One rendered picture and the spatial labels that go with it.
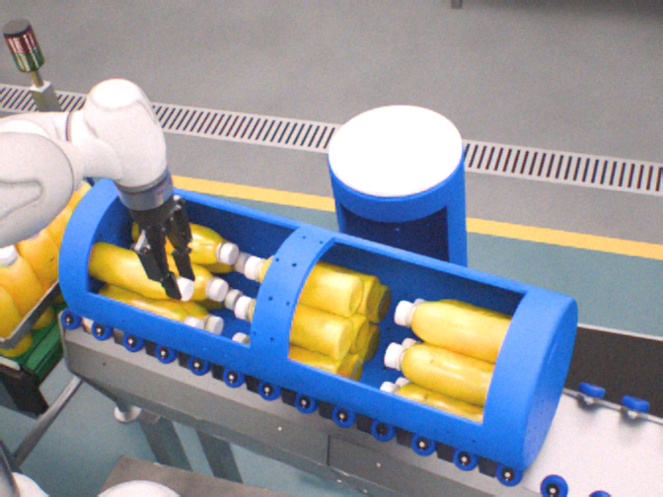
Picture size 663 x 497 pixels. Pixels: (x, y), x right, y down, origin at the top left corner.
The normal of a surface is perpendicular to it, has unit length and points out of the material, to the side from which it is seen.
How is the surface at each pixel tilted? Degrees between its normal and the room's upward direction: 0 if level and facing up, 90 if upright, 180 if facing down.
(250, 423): 71
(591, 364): 0
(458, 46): 0
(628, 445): 0
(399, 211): 90
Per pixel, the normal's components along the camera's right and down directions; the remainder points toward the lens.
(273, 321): -0.41, 0.08
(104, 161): -0.05, 0.73
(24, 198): 0.96, 0.08
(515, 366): -0.33, -0.22
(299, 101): -0.12, -0.68
